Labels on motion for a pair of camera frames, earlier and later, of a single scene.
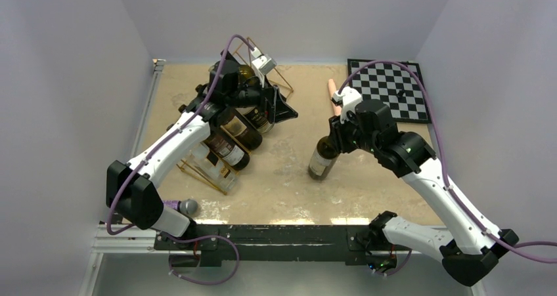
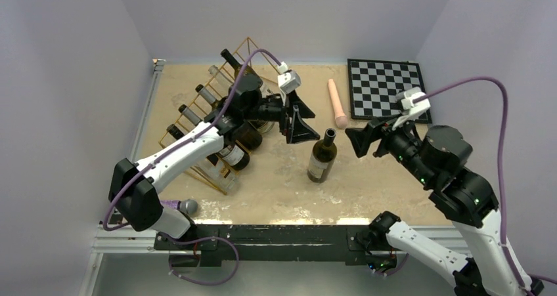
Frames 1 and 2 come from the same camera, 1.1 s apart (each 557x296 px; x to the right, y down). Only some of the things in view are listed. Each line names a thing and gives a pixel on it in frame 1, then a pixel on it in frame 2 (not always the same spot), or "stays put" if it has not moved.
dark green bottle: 324,155 stays put
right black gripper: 337,129 → 360,137
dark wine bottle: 236,126 stays put
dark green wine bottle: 224,149 stays put
